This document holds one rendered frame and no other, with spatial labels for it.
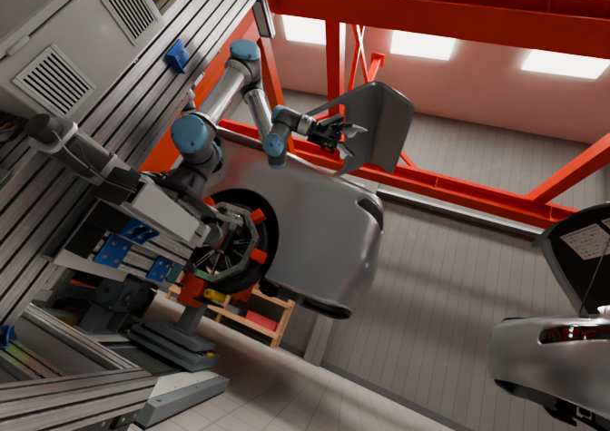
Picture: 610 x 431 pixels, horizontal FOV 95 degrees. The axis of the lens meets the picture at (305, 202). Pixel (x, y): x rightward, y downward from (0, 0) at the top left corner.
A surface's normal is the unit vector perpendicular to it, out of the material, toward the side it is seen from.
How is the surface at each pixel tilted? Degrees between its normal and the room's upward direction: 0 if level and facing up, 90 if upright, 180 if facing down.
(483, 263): 90
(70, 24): 90
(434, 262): 90
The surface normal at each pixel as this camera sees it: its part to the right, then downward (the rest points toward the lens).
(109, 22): 0.92, 0.28
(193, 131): 0.04, -0.25
